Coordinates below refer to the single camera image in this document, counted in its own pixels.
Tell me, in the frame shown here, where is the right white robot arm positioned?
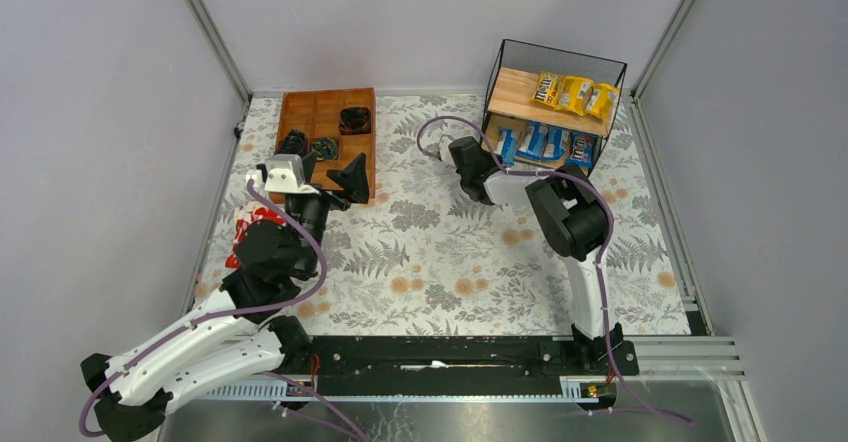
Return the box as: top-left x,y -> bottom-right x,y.
438,136 -> 622,360

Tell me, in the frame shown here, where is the blue m&m candy bag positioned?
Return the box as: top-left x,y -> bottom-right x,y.
566,132 -> 597,169

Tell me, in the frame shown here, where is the blue candy bag long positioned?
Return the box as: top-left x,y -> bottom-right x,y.
541,126 -> 570,162

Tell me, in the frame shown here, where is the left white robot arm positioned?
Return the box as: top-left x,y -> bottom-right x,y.
79,152 -> 371,441

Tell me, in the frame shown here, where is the wire and wood shelf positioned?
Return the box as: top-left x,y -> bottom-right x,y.
478,38 -> 628,175

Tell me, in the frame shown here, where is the black glossy item in tray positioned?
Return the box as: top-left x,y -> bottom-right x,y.
339,107 -> 372,136

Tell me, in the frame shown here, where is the yellow candy bag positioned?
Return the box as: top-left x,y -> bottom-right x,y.
584,83 -> 620,121

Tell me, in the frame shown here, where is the orange wooden compartment tray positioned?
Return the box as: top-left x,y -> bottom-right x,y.
273,87 -> 376,197

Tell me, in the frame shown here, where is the yellow m&m bag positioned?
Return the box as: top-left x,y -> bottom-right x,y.
531,72 -> 563,108
555,76 -> 593,116

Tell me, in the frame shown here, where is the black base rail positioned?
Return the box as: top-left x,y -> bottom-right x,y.
264,316 -> 640,398

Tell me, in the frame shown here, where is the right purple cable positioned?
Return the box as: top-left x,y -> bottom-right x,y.
415,115 -> 694,426

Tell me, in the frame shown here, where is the blue candy bag top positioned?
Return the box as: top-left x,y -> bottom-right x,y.
496,127 -> 520,166

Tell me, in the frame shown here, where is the red white patterned cloth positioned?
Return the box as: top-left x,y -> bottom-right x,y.
225,201 -> 285,269

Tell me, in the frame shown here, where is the colourful item in tray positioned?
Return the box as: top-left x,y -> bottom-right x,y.
311,137 -> 340,161

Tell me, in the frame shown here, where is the floral table mat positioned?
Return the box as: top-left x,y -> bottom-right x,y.
197,94 -> 692,338

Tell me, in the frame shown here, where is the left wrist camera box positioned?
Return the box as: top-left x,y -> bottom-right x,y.
264,154 -> 310,194

